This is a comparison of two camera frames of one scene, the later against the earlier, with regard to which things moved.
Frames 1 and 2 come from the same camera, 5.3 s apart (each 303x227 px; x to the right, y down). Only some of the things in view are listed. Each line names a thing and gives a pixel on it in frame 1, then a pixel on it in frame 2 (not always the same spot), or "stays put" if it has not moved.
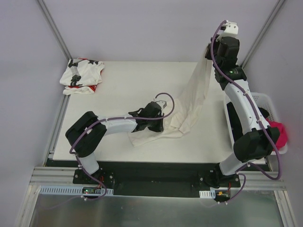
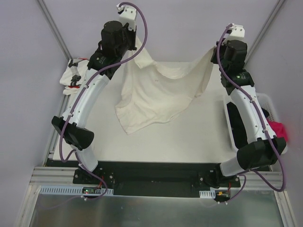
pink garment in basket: [283, 134] stays put
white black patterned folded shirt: [83, 72] stays put
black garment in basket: [236, 130] stays put
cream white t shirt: [180, 118] to [156, 92]
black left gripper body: [157, 123] to [131, 38]
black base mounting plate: [158, 179] stays put
